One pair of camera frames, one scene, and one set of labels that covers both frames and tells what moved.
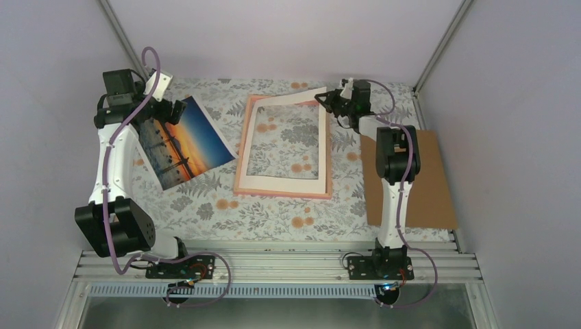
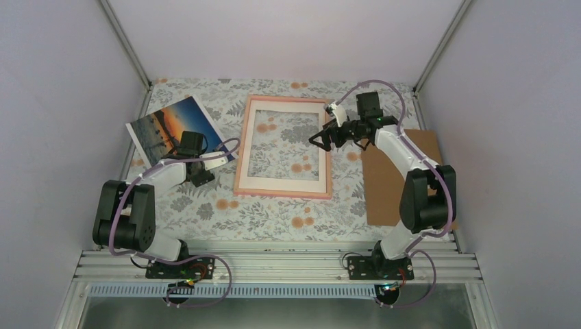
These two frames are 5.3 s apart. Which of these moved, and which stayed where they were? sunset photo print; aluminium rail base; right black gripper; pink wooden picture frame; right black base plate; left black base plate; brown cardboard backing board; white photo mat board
Moved: right black gripper; pink wooden picture frame; white photo mat board
Stayed: aluminium rail base; right black base plate; brown cardboard backing board; sunset photo print; left black base plate
